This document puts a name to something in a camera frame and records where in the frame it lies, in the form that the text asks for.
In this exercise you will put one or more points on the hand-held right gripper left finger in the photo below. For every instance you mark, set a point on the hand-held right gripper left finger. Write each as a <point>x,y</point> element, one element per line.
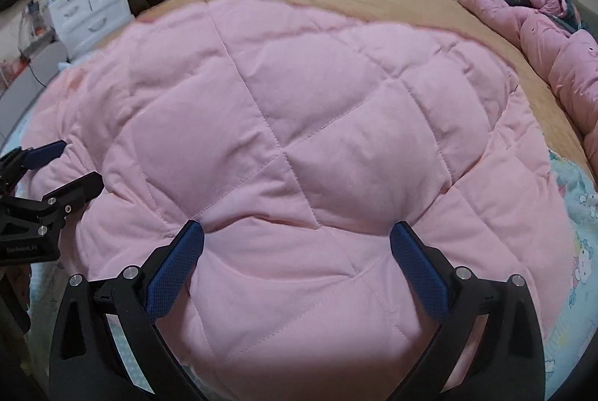
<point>175,270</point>

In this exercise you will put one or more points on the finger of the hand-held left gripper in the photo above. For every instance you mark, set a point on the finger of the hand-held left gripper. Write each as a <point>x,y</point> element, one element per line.
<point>44,153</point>
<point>77,193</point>

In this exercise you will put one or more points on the pink puffy jacket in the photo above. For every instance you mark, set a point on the pink puffy jacket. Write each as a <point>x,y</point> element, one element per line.
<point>560,50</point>

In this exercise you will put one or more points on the dark teal garment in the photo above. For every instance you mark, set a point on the dark teal garment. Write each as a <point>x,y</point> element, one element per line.
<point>570,8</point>

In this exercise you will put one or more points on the white drawer cabinet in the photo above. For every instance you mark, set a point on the white drawer cabinet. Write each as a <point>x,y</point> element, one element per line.
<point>88,11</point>

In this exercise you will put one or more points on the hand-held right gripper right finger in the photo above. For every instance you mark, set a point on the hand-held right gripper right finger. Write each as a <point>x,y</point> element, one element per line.
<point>420,275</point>

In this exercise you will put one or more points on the pink quilt with blue printed side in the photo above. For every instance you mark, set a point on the pink quilt with blue printed side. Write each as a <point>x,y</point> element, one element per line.
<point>289,139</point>

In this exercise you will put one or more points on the grey desk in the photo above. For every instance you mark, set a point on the grey desk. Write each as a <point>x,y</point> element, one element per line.
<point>32,106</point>

